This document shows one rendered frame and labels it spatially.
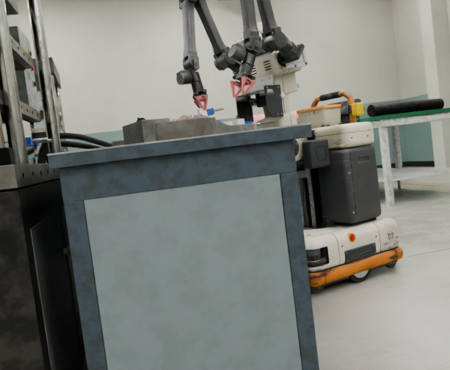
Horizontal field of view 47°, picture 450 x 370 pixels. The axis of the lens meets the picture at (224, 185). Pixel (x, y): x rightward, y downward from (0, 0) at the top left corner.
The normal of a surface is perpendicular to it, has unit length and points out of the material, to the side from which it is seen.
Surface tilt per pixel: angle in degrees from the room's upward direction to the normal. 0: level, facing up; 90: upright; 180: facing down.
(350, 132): 90
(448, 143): 90
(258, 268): 90
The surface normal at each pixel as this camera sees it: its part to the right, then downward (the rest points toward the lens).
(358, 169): 0.54, -0.01
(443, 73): 0.24, 0.04
